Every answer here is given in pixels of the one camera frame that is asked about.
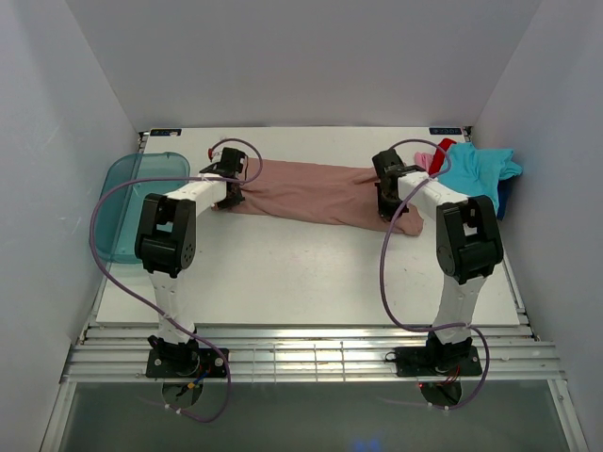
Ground dusty pink t shirt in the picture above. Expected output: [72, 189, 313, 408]
[210, 157, 426, 238]

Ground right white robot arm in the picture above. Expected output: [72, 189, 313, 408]
[372, 148, 503, 379]

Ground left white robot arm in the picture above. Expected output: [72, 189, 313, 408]
[135, 147, 248, 379]

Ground light pink folded t shirt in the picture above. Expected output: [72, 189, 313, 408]
[414, 153, 434, 172]

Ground red folded t shirt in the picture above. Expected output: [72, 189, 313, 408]
[428, 138, 457, 175]

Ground cyan folded t shirt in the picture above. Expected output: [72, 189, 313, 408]
[437, 142, 523, 212]

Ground dark blue folded t shirt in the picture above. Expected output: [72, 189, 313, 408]
[497, 178, 513, 220]

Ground teal plastic tray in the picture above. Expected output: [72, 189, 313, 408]
[95, 152, 190, 265]

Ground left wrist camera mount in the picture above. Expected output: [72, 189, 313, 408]
[208, 148, 222, 163]

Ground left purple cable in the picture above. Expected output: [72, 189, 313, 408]
[89, 137, 265, 423]

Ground purple cable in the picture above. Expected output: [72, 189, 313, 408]
[89, 137, 265, 423]
[379, 137, 491, 411]

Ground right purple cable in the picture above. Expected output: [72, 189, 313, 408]
[379, 137, 491, 411]

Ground aluminium rail frame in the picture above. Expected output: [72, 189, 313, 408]
[41, 315, 588, 451]

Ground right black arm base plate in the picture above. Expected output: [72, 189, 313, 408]
[384, 346, 482, 377]

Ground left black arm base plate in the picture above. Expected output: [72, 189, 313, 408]
[144, 348, 226, 379]

